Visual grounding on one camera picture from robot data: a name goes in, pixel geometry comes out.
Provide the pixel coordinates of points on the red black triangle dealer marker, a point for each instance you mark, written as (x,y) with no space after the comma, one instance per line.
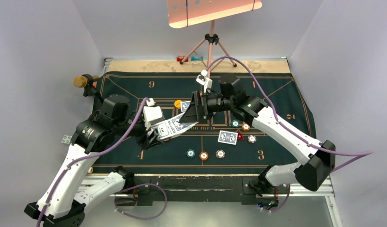
(240,136)

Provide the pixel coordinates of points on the teal clip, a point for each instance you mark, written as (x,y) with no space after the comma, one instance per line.
(196,58)

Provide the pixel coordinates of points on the gold knob black clamp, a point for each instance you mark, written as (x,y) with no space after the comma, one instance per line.
(87,81)

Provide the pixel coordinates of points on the dark green poker mat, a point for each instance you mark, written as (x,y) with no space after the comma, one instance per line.
(170,158)

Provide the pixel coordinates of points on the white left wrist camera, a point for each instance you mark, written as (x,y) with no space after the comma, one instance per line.
(152,113)

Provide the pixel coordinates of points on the aluminium frame rail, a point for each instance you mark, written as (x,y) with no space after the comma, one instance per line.
(91,191)

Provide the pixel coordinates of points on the small grey lego block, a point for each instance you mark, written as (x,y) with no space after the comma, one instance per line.
(66,139)

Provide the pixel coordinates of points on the green blue poker chip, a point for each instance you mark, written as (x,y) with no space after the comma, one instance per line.
(235,123)
(190,153)

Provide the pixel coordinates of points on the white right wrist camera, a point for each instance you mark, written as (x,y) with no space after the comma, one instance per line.
(204,80)

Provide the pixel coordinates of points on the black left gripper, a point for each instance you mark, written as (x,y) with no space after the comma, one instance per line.
(143,139)

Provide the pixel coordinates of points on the white blue chip stack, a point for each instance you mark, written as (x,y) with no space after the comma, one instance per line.
(220,153)

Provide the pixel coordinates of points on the blue playing card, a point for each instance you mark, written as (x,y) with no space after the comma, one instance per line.
(227,137)
(184,105)

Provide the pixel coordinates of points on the red clip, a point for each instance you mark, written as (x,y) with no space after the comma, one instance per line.
(182,59)

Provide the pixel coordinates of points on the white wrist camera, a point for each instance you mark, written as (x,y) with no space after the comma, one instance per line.
(152,113)
(204,80)

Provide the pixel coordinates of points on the pink music stand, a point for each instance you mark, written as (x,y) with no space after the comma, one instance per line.
(185,13)

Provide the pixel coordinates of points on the yellow big blind button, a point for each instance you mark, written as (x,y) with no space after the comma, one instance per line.
(177,103)

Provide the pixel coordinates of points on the blue playing card deck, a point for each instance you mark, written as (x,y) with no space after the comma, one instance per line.
(172,128)

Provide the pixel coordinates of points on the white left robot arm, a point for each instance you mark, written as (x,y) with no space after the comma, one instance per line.
(63,204)

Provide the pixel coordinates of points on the orange poker chip stack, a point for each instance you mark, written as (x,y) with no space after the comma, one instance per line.
(203,156)

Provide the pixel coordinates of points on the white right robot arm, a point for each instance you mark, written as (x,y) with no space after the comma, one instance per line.
(315,160)

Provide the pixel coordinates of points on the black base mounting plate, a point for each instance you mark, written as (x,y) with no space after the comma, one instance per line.
(200,188)

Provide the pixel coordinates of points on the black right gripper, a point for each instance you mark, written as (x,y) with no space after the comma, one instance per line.
(198,109)

